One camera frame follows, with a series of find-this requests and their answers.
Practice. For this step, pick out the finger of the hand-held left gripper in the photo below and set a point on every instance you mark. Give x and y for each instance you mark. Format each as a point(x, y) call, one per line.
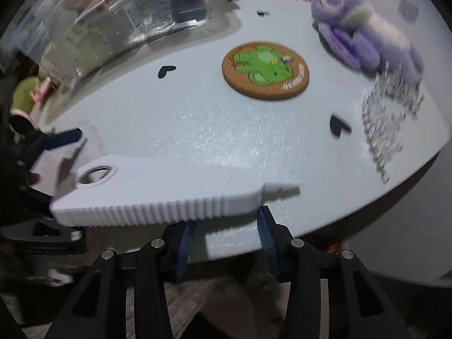
point(65, 138)
point(46, 235)

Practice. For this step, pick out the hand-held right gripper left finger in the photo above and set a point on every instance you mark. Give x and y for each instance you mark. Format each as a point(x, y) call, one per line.
point(185, 245)

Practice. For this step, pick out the clear plastic container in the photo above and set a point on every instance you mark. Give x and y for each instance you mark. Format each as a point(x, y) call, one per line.
point(106, 17)

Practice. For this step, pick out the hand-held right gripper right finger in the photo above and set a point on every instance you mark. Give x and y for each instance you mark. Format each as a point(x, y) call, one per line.
point(266, 243)

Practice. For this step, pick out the dark blue packet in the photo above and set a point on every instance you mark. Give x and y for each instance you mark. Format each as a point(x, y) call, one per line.
point(189, 3)

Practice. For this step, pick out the white ridged plastic plate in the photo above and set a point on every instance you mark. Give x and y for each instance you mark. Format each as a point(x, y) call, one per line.
point(176, 187)

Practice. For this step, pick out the pale green printed packet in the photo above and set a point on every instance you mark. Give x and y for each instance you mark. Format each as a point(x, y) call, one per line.
point(81, 47)

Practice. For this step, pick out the purple plush toy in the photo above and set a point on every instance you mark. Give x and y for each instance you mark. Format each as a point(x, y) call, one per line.
point(353, 31)

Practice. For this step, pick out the white slipper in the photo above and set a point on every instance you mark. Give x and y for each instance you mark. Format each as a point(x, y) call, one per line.
point(58, 277)

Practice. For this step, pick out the pink rabbit stand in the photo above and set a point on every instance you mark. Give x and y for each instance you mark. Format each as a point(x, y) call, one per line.
point(40, 93)

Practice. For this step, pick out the green plush toy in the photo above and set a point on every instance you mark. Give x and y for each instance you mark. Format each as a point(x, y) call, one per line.
point(24, 91)

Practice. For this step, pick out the black heart sticker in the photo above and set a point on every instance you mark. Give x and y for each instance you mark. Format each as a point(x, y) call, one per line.
point(339, 125)
point(261, 13)
point(166, 71)

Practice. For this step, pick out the cork coaster with green frog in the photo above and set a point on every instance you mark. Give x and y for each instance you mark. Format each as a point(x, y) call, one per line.
point(265, 69)

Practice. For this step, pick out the clear packet of beads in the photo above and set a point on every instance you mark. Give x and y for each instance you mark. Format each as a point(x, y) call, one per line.
point(388, 116)

